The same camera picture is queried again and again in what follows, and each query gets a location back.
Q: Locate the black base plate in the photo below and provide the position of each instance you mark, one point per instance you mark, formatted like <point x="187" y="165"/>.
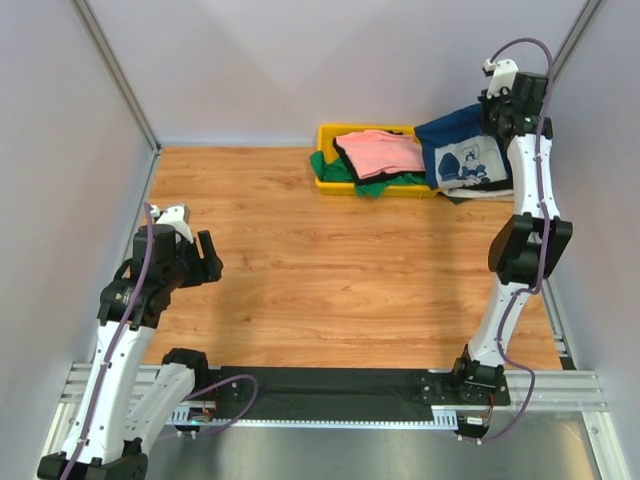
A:
<point x="343" y="394"/>

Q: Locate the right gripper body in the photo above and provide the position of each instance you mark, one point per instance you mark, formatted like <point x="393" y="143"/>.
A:
<point x="495" y="104"/>

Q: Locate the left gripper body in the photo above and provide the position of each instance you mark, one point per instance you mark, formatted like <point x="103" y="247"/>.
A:
<point x="185" y="269"/>

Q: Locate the pink t shirt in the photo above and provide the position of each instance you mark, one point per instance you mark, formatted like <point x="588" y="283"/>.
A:
<point x="380" y="155"/>

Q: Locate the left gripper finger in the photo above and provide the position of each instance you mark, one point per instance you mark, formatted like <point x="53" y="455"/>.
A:
<point x="212" y="268"/>
<point x="207" y="247"/>

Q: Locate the black folded t shirt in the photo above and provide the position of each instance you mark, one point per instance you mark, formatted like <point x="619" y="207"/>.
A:
<point x="493" y="186"/>

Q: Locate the navy blue t shirt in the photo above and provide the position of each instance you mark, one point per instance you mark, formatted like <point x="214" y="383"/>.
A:
<point x="457" y="153"/>

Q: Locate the white folded t shirt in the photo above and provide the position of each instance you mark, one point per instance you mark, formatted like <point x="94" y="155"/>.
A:
<point x="466" y="194"/>

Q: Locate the green t shirt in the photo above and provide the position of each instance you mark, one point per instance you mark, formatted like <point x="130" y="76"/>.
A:
<point x="338" y="179"/>

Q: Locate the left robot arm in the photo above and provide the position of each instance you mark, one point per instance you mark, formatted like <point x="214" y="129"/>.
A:
<point x="111" y="436"/>

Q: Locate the yellow plastic bin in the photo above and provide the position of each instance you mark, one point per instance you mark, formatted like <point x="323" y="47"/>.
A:
<point x="326" y="133"/>

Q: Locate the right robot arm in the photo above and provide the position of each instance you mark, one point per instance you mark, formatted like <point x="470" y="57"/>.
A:
<point x="528" y="247"/>

